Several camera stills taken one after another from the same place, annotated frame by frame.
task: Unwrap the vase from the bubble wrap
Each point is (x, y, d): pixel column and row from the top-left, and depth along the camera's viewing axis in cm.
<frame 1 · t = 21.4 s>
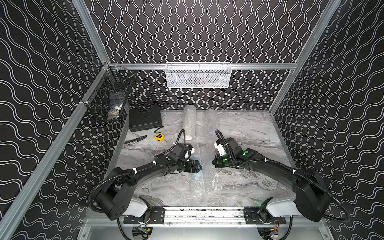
left hand: (197, 165, 84), fingers open
right hand: (212, 161, 84), fingers closed
clear bubble wrap sheet: (208, 180, 83), point 5 cm above the table
bubble wrapped white-capped roll: (189, 121, 105), point 9 cm above the table
bubble wrap roll: (210, 125, 104), point 8 cm above the table
black plastic tool case: (145, 118, 121), on the table
yellow tape measure: (159, 136, 105), point 2 cm above the table
black utility knife: (135, 140, 105), on the table
white mesh basket: (198, 78, 97), point 33 cm above the table

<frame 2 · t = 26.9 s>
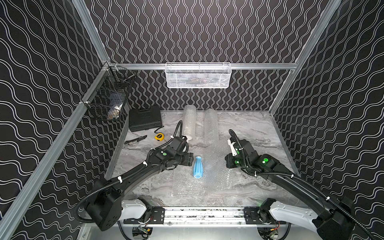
left hand: (189, 155, 82), fingers open
right hand: (225, 157, 79), fingers closed
light blue ribbed vase: (198, 168, 87), point 5 cm above the table
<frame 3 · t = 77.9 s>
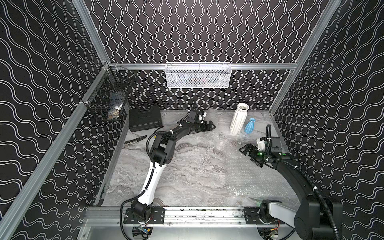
left hand: (210, 125, 103), fingers open
right hand: (246, 153, 86), fingers open
light blue ribbed vase: (249, 126, 103), point 8 cm above the table
white ribbed vase: (239, 118, 96), point 17 cm above the table
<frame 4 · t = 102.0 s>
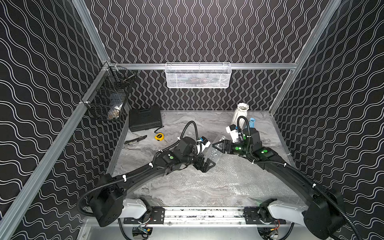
left hand: (209, 157, 75), fingers open
right hand: (216, 144, 78), fingers open
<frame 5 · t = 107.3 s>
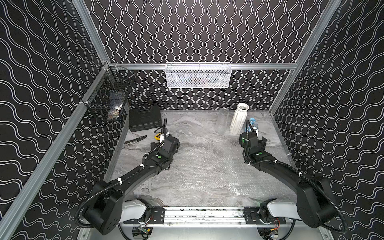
left hand: (163, 140, 84), fingers open
right hand: (254, 136, 86), fingers open
